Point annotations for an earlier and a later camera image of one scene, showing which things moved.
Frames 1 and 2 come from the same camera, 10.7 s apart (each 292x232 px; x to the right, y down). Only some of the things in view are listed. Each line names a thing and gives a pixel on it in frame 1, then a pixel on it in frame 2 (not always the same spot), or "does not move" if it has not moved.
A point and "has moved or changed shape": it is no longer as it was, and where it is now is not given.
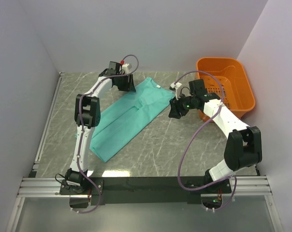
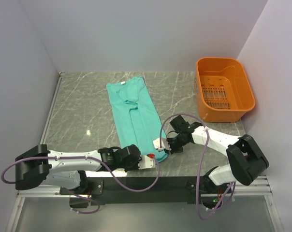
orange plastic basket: x=226 y=80 does not move
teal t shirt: x=126 y=117 has moved or changed shape
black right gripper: x=176 y=108 → x=173 y=150
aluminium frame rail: x=257 y=185 does not move
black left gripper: x=130 y=85 → x=136 y=167
